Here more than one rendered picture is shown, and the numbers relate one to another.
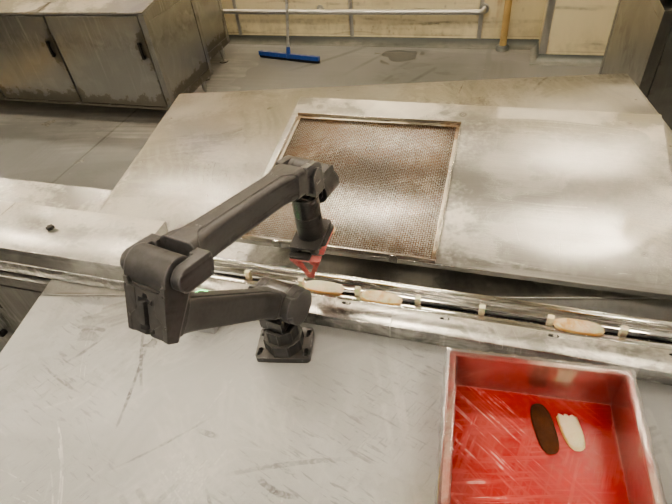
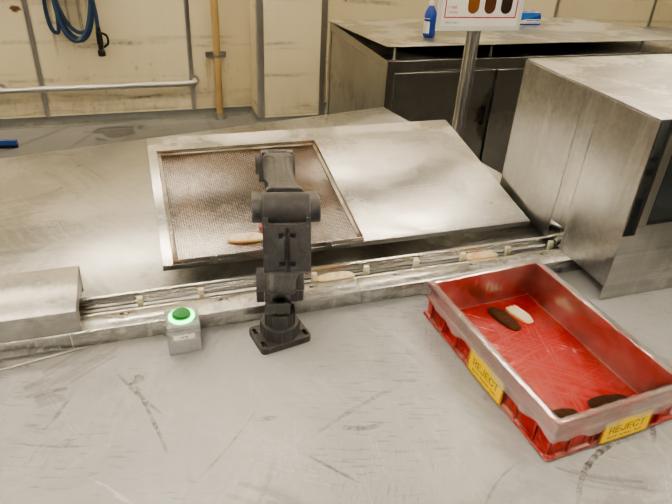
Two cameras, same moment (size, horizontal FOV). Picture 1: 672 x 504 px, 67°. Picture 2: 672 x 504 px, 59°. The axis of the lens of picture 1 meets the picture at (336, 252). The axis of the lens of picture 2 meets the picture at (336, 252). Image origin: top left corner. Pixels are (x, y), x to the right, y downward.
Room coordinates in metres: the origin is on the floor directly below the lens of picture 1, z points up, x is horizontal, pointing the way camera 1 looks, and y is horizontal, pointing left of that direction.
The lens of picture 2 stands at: (-0.18, 0.72, 1.71)
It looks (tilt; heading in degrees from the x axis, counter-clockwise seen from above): 32 degrees down; 320
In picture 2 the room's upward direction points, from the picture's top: 3 degrees clockwise
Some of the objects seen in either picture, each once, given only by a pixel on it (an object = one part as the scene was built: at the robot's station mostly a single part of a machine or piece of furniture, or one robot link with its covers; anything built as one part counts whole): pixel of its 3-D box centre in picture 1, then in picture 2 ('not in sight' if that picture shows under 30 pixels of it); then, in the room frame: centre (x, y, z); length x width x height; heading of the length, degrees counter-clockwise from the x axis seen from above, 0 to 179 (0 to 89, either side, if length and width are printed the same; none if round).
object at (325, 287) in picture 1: (323, 286); not in sight; (0.84, 0.04, 0.86); 0.10 x 0.04 x 0.01; 69
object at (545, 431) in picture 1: (544, 427); (504, 317); (0.44, -0.34, 0.83); 0.10 x 0.04 x 0.01; 175
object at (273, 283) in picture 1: (280, 304); (276, 289); (0.72, 0.13, 0.94); 0.09 x 0.05 x 0.10; 148
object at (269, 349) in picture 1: (283, 335); (279, 322); (0.70, 0.14, 0.86); 0.12 x 0.09 x 0.08; 80
